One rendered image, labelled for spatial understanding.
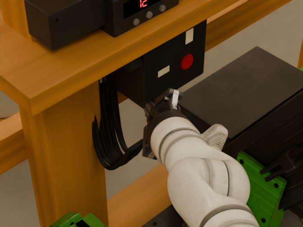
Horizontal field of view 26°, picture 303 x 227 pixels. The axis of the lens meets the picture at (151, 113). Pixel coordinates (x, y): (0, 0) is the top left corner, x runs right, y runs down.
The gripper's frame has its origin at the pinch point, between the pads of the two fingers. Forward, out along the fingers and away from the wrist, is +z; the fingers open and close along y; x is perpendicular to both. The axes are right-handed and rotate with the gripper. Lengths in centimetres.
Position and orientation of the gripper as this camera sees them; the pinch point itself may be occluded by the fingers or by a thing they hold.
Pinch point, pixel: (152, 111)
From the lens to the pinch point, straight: 113.8
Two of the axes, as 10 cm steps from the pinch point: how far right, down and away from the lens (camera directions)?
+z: -2.3, -3.1, 9.2
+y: -3.6, 9.1, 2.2
